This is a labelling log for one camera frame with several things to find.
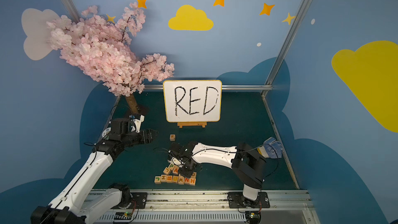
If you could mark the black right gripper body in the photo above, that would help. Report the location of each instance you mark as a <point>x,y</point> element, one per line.
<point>178,152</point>

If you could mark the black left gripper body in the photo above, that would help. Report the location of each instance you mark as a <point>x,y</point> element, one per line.
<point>141,136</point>

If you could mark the wooden letter block R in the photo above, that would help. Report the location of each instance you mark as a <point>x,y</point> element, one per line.
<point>172,137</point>

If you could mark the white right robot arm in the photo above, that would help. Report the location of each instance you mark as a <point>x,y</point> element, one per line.
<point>246,162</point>

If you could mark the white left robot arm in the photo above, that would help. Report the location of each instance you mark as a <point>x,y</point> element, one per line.
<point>67,207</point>

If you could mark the wooden letter block A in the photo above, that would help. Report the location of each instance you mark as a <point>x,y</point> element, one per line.
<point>176,170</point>

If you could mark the wooden letter block P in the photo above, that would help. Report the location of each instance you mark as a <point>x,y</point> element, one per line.
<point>171,166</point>

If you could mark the wooden letter block H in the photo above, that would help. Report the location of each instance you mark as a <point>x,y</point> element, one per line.
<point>192,181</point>

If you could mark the wooden letter block J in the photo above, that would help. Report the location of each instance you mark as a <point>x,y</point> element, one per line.
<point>157,180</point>

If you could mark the wooden easel stand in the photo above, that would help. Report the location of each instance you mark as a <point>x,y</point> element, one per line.
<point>192,124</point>

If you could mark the yellow framed whiteboard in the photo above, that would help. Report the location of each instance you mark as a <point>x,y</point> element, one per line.
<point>192,100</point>

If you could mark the pink cherry blossom tree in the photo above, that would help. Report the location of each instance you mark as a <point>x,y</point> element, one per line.
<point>100,47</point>

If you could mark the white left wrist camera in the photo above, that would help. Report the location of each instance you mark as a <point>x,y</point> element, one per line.
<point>136,122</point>

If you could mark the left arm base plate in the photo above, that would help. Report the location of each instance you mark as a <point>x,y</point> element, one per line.
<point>138,200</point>

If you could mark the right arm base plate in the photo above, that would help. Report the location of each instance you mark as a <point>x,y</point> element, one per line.
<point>237,200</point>

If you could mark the aluminium mounting rail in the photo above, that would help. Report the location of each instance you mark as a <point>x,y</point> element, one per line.
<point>211,207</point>

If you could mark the aluminium frame post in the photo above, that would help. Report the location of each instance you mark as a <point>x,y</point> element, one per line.
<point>294,27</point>

